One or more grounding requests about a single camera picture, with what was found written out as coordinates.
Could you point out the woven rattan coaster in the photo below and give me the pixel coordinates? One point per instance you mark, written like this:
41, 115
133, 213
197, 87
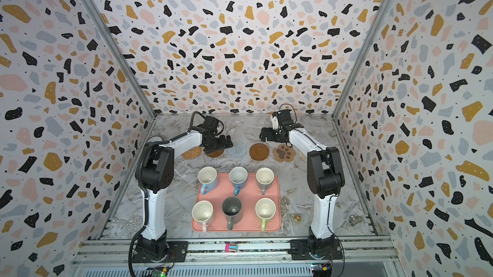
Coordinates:
192, 153

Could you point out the paw print wooden coaster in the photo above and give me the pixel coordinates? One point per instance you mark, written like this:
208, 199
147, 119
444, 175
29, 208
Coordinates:
284, 153

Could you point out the white mug green handle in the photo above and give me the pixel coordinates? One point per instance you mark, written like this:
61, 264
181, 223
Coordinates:
265, 209

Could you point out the aluminium front rail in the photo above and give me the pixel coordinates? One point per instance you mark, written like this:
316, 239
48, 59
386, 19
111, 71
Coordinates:
281, 256

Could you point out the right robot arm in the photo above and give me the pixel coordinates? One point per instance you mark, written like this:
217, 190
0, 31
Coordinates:
325, 177

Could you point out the white mug blue handle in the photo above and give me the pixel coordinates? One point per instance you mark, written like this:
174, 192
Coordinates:
208, 178

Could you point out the light blue mug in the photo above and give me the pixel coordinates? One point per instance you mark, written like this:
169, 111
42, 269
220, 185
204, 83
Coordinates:
238, 177

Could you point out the white mug pink handle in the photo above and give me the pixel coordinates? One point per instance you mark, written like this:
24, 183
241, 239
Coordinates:
203, 213

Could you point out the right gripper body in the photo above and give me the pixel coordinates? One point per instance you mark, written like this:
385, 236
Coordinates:
272, 134

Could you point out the white mug grey handle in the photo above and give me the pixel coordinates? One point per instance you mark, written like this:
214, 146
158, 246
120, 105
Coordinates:
264, 177

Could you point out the light blue round coaster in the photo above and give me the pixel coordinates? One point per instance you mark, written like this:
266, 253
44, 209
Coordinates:
238, 150

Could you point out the pink silicone tray mat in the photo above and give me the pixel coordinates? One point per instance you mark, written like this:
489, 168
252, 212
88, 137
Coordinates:
220, 210

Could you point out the brown wooden coaster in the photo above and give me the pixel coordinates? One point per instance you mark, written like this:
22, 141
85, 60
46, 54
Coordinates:
215, 154
259, 152

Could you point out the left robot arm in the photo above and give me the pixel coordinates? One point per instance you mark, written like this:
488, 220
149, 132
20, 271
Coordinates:
155, 172

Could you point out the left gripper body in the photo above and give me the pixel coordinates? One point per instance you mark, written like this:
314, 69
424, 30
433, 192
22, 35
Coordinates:
215, 145

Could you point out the dark grey mug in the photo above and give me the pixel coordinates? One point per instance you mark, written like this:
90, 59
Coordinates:
232, 209

